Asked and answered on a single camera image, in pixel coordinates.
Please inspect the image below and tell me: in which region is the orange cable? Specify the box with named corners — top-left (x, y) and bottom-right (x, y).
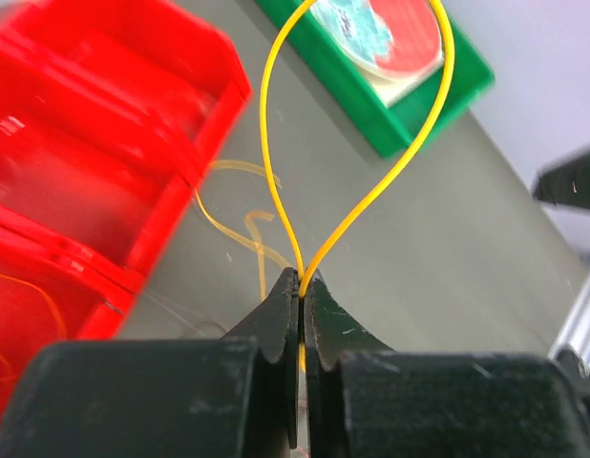
top-left (0, 270), bottom-right (68, 385)

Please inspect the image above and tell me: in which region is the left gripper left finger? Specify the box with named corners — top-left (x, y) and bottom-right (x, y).
top-left (224, 267), bottom-right (300, 449)

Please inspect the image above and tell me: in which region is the yellow cable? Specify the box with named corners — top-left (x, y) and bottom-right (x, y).
top-left (192, 0), bottom-right (456, 373)

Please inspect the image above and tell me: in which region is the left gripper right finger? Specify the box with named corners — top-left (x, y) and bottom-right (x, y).
top-left (304, 271), bottom-right (390, 457)

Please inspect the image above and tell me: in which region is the green plastic tray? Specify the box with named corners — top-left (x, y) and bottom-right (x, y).
top-left (254, 0), bottom-right (496, 159)

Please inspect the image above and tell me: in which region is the red blue patterned plate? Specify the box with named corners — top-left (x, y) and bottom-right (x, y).
top-left (309, 0), bottom-right (443, 79)

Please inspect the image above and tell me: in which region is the red four-compartment bin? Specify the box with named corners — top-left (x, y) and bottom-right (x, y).
top-left (0, 1), bottom-right (252, 416)

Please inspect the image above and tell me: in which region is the aluminium frame rail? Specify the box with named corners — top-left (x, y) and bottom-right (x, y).
top-left (549, 271), bottom-right (590, 368)

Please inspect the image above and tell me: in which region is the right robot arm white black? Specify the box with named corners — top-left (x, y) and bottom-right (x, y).
top-left (532, 147), bottom-right (590, 211)

